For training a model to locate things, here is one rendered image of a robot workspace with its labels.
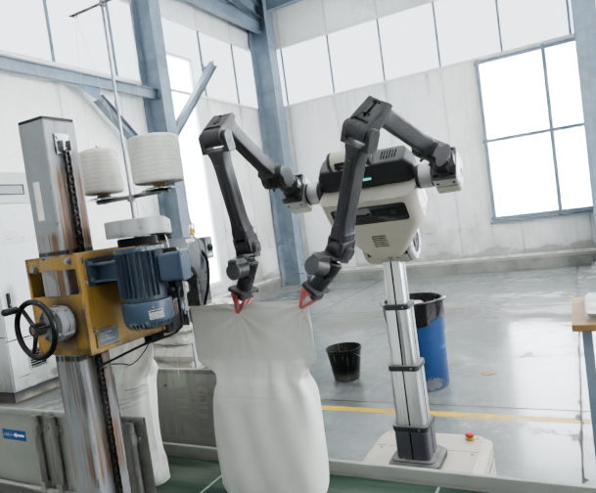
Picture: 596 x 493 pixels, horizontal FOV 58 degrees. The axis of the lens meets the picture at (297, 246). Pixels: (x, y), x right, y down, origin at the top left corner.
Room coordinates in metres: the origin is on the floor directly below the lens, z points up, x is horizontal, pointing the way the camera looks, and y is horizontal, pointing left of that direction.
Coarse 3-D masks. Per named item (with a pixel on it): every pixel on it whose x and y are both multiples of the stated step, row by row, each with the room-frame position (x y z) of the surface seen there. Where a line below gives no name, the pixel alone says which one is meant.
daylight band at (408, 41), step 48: (0, 0) 6.03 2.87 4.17; (48, 0) 6.60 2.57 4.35; (96, 0) 7.28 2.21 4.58; (480, 0) 8.96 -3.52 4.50; (528, 0) 8.62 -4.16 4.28; (0, 48) 5.95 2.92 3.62; (48, 48) 6.50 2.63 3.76; (96, 48) 7.17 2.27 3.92; (192, 48) 9.02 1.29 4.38; (288, 48) 10.65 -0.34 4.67; (336, 48) 10.18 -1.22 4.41; (384, 48) 9.75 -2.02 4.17; (432, 48) 9.36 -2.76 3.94; (480, 48) 9.00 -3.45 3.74; (240, 96) 10.15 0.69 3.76; (288, 96) 10.71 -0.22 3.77
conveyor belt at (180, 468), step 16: (176, 464) 2.24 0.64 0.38; (192, 464) 2.22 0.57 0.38; (208, 464) 2.19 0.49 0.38; (176, 480) 2.08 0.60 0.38; (192, 480) 2.06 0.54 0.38; (208, 480) 2.05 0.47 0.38; (336, 480) 1.91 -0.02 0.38; (352, 480) 1.89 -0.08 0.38; (368, 480) 1.88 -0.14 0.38; (384, 480) 1.86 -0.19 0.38
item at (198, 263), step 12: (168, 240) 1.95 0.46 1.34; (180, 240) 2.00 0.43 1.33; (192, 252) 2.05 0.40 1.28; (192, 264) 2.05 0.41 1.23; (204, 264) 2.11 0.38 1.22; (192, 276) 2.07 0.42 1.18; (204, 276) 2.10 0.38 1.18; (192, 288) 2.08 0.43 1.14; (204, 288) 2.09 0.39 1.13; (192, 300) 2.08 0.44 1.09; (204, 300) 2.08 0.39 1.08
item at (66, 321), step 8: (56, 312) 1.57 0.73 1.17; (64, 312) 1.58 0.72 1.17; (40, 320) 1.61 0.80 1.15; (48, 320) 1.59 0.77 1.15; (56, 320) 1.57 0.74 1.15; (64, 320) 1.57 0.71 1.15; (72, 320) 1.59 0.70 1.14; (64, 328) 1.56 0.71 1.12; (72, 328) 1.59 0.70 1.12; (48, 336) 1.60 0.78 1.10; (64, 336) 1.57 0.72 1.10
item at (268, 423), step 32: (192, 320) 1.97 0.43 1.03; (224, 320) 1.92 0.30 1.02; (256, 320) 1.84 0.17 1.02; (288, 320) 1.78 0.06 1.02; (224, 352) 1.93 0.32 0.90; (256, 352) 1.85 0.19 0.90; (288, 352) 1.78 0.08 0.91; (224, 384) 1.85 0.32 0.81; (256, 384) 1.79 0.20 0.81; (288, 384) 1.75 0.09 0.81; (224, 416) 1.84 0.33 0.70; (256, 416) 1.77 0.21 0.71; (288, 416) 1.73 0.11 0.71; (320, 416) 1.80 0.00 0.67; (224, 448) 1.85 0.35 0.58; (256, 448) 1.78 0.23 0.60; (288, 448) 1.73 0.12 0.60; (320, 448) 1.75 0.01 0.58; (224, 480) 1.87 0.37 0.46; (256, 480) 1.79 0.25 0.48; (288, 480) 1.74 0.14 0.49; (320, 480) 1.74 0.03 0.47
